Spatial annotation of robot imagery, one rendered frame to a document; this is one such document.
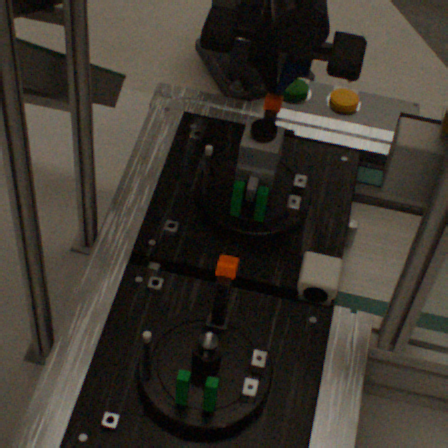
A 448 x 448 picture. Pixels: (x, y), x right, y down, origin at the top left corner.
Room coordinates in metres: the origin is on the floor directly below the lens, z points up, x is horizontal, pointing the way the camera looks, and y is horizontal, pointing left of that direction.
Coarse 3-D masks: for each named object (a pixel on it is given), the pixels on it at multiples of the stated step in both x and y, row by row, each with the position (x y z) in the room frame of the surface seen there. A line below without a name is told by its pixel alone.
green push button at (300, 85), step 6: (294, 84) 0.95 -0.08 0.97; (300, 84) 0.95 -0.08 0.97; (306, 84) 0.95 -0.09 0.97; (288, 90) 0.93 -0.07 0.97; (294, 90) 0.93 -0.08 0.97; (300, 90) 0.94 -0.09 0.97; (306, 90) 0.94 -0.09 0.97; (282, 96) 0.93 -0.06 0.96; (288, 96) 0.92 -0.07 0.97; (294, 96) 0.92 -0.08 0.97; (300, 96) 0.93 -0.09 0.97; (306, 96) 0.93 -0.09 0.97
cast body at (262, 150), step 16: (256, 128) 0.73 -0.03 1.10; (272, 128) 0.73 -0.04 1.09; (240, 144) 0.71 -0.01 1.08; (256, 144) 0.71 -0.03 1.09; (272, 144) 0.71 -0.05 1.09; (240, 160) 0.71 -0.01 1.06; (256, 160) 0.70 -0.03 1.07; (272, 160) 0.70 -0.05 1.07; (240, 176) 0.70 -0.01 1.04; (256, 176) 0.70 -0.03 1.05; (272, 176) 0.70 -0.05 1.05
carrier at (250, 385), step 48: (144, 288) 0.58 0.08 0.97; (192, 288) 0.59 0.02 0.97; (144, 336) 0.45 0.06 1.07; (192, 336) 0.51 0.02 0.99; (240, 336) 0.52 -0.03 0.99; (288, 336) 0.54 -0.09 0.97; (96, 384) 0.45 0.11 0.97; (144, 384) 0.45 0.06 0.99; (192, 384) 0.46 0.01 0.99; (240, 384) 0.46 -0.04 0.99; (288, 384) 0.48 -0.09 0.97; (96, 432) 0.40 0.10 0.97; (144, 432) 0.41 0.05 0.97; (192, 432) 0.41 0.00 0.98; (240, 432) 0.42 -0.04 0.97; (288, 432) 0.42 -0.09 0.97
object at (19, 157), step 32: (0, 0) 0.54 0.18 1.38; (64, 0) 0.71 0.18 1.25; (0, 32) 0.54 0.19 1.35; (0, 64) 0.54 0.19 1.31; (0, 96) 0.54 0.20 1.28; (0, 128) 0.54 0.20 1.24; (32, 192) 0.55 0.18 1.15; (96, 192) 0.72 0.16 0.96; (32, 224) 0.54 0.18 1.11; (96, 224) 0.72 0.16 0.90; (32, 256) 0.54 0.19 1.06; (32, 288) 0.55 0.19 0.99; (32, 320) 0.54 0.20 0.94; (32, 352) 0.54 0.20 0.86
